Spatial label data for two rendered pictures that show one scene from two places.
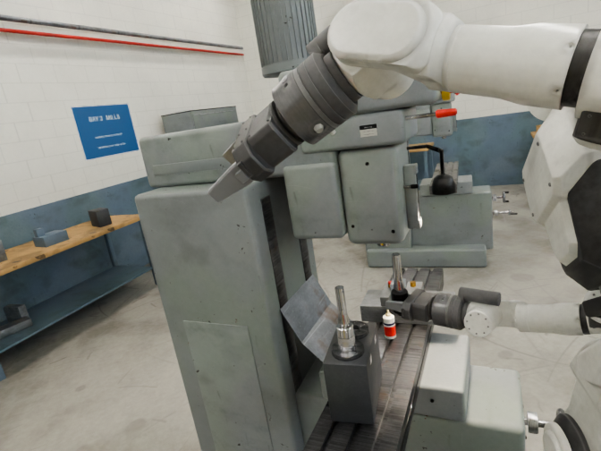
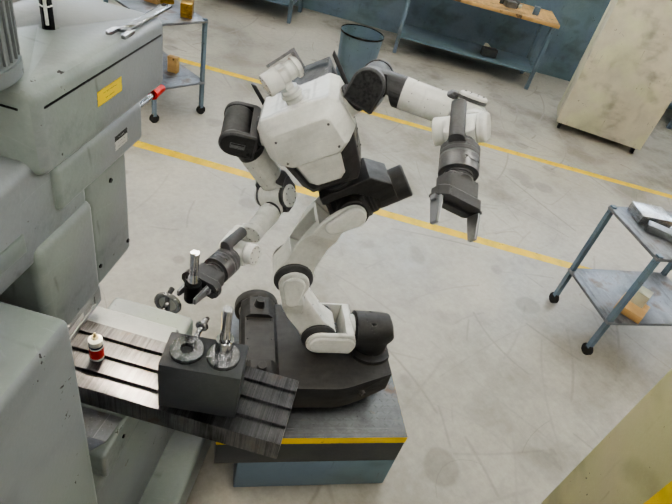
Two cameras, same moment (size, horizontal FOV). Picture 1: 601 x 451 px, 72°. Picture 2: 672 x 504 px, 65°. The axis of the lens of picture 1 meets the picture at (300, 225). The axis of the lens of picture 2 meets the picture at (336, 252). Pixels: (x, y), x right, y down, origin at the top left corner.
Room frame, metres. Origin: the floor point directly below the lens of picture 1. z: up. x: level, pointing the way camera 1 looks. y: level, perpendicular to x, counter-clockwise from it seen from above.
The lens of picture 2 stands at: (1.19, 0.84, 2.30)
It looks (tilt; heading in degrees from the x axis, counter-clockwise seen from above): 38 degrees down; 245
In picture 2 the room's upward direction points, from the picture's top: 15 degrees clockwise
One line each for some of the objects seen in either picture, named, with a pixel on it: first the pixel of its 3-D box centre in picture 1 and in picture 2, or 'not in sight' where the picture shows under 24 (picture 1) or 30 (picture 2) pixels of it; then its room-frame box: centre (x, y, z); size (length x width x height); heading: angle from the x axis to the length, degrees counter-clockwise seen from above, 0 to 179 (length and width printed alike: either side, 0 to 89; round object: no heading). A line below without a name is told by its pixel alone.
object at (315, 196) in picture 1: (325, 194); (18, 257); (1.44, -0.10, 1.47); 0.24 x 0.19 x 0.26; 154
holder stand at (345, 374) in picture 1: (354, 367); (203, 373); (1.05, -0.09, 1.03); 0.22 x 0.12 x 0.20; 161
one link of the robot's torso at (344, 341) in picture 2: not in sight; (328, 327); (0.49, -0.52, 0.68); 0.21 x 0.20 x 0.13; 172
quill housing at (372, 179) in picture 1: (376, 191); (71, 208); (1.36, -0.27, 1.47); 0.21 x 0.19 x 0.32; 154
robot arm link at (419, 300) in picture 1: (431, 308); (212, 274); (1.01, -0.32, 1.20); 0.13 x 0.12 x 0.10; 139
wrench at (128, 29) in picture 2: not in sight; (143, 18); (1.19, -0.37, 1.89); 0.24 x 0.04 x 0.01; 65
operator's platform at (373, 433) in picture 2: not in sight; (301, 394); (0.52, -0.53, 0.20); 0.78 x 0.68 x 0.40; 172
